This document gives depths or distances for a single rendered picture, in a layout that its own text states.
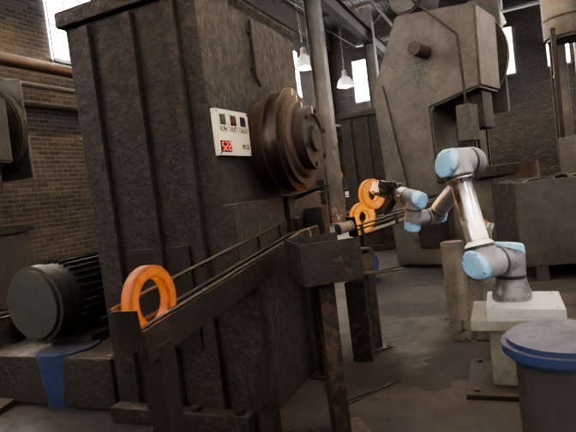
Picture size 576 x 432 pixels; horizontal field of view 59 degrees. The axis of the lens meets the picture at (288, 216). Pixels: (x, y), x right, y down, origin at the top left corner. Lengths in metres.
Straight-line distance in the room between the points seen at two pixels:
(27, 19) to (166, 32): 7.86
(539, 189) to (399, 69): 1.75
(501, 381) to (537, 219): 2.04
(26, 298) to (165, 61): 1.41
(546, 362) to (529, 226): 2.75
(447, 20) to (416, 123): 0.92
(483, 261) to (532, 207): 2.07
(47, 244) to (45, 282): 6.44
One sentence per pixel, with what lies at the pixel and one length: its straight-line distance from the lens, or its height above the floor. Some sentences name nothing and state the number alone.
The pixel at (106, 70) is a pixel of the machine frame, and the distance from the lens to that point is 2.29.
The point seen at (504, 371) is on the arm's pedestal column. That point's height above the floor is 0.08.
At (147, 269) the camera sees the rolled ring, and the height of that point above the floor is 0.74.
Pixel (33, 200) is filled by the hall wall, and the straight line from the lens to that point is 9.07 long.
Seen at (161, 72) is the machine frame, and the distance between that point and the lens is 2.11.
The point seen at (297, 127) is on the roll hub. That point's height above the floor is 1.16.
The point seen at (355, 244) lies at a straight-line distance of 1.67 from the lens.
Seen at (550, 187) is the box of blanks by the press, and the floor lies 0.68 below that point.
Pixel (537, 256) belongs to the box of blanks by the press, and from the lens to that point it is 4.16.
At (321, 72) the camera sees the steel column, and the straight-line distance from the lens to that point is 11.46.
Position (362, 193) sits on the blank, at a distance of 2.58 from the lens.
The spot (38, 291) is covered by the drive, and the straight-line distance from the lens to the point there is 2.78.
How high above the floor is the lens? 0.90
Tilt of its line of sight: 3 degrees down
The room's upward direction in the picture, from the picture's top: 7 degrees counter-clockwise
